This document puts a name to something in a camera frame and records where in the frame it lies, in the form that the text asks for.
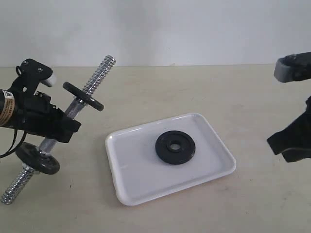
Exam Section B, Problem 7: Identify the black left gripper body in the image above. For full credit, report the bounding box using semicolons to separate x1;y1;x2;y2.
14;92;64;136

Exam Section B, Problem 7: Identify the chrome threaded dumbbell bar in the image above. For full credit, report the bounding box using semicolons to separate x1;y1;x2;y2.
0;55;116;205

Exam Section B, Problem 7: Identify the black weight plate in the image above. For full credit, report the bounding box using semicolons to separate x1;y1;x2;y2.
15;142;60;175
155;131;196;165
63;82;104;111

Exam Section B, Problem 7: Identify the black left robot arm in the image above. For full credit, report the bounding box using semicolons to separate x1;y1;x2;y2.
0;90;81;143

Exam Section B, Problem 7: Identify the white rectangular plastic tray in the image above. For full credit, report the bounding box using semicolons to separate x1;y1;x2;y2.
105;113;236;206

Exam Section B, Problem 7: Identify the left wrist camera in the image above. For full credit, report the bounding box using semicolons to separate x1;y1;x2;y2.
11;58;56;96

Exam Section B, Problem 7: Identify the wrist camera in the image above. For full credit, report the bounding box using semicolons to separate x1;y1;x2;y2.
11;58;56;96
274;52;311;83

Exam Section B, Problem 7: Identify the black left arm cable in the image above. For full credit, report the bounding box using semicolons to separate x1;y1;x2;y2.
0;128;26;160

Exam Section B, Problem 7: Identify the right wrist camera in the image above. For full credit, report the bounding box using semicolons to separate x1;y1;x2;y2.
274;52;311;83

